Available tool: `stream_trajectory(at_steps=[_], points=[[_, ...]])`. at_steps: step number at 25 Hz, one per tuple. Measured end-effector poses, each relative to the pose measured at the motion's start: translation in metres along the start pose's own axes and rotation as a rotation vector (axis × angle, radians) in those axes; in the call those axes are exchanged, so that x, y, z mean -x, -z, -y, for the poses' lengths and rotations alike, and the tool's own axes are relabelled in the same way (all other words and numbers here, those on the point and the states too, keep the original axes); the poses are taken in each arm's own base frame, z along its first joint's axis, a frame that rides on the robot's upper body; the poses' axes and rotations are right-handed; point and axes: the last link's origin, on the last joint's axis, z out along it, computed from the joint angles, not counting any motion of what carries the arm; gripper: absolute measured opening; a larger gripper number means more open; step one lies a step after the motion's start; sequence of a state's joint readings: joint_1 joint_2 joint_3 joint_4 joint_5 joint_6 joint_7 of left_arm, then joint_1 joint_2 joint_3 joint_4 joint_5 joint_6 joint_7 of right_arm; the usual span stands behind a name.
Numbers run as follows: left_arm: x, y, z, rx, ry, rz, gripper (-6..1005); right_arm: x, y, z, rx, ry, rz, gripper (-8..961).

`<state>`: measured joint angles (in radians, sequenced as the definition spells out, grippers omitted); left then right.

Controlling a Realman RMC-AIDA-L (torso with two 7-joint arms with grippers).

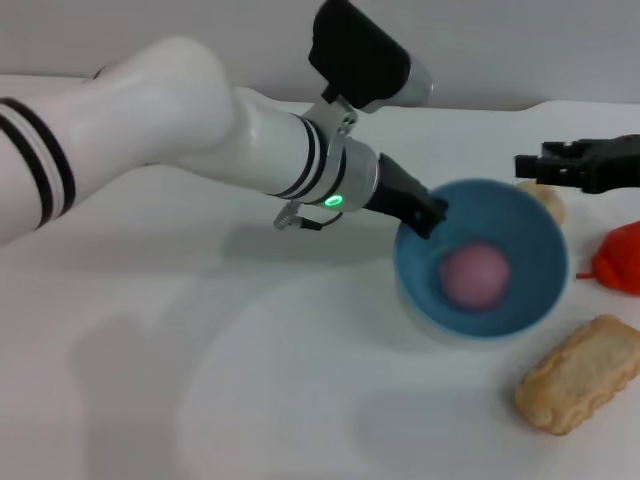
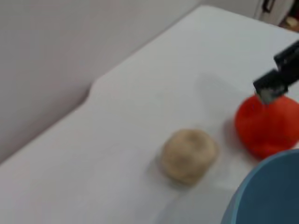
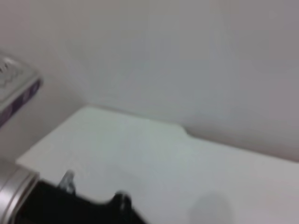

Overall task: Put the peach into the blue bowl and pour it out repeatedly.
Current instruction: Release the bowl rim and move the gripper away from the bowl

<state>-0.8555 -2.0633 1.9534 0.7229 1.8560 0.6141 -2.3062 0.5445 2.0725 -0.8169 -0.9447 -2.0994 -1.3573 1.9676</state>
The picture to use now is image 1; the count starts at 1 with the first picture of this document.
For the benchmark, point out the pink toy peach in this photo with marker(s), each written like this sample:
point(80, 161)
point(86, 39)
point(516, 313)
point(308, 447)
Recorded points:
point(475, 275)

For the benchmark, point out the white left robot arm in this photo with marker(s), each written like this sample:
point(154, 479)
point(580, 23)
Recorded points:
point(150, 125)

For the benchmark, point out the rectangular toast bread slice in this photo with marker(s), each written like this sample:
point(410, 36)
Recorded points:
point(580, 375)

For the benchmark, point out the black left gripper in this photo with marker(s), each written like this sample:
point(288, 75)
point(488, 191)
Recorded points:
point(395, 190)

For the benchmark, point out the round beige bun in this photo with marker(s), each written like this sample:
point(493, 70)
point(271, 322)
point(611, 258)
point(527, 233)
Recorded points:
point(547, 197)

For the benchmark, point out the silver black wrist camera box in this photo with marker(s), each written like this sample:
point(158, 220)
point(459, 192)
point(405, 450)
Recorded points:
point(360, 55)

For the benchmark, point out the silver camera mount bracket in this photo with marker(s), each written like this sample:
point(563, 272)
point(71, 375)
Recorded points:
point(332, 117)

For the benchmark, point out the blue plastic bowl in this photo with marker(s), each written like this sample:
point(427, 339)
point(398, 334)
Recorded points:
point(525, 300)

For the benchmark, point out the red toy pepper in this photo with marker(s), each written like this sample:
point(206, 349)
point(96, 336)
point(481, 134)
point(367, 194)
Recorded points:
point(620, 260)

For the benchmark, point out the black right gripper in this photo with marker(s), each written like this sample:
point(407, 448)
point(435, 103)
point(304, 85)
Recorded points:
point(615, 162)

